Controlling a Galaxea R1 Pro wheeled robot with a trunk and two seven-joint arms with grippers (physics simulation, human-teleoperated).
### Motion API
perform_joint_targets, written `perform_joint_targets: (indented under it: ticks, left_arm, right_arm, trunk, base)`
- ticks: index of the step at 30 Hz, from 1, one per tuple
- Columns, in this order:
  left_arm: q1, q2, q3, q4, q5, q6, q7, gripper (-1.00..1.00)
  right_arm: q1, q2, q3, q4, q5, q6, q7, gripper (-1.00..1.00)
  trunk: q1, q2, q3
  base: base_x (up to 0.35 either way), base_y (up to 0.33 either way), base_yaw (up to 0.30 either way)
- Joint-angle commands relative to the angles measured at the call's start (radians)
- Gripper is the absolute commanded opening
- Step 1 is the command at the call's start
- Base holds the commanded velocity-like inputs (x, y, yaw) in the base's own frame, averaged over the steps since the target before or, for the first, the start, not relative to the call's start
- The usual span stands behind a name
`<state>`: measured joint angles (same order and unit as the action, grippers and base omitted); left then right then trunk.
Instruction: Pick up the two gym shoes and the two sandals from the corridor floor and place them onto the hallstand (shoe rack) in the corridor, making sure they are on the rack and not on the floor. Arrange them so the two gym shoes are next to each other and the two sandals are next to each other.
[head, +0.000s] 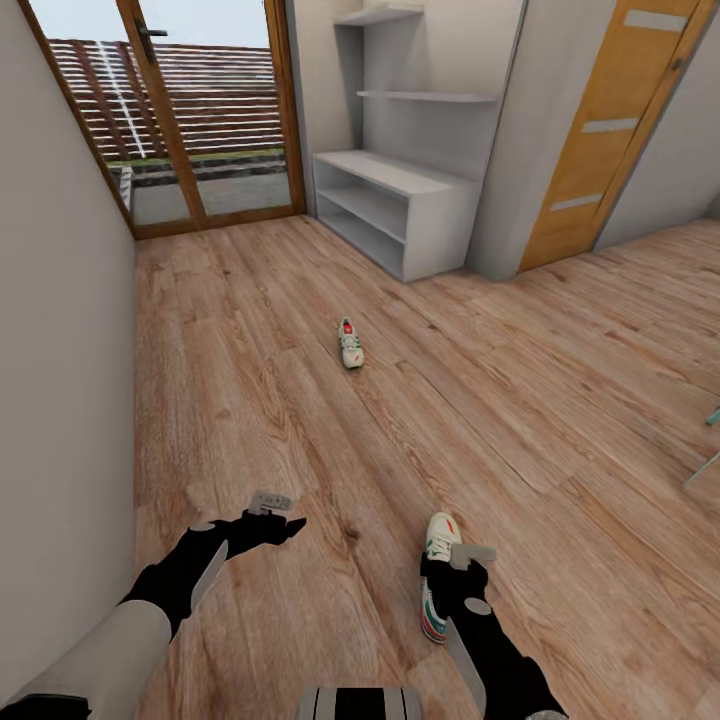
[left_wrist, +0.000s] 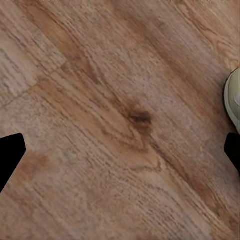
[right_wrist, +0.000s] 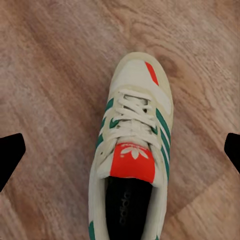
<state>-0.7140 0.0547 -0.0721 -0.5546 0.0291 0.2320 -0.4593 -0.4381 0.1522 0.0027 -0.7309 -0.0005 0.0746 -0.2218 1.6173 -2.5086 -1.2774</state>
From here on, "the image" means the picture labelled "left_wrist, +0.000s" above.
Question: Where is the gym shoe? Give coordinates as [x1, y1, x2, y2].
[223, 68, 240, 135]

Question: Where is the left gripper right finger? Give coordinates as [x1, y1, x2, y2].
[224, 133, 240, 173]

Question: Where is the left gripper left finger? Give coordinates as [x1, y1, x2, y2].
[0, 133, 26, 193]

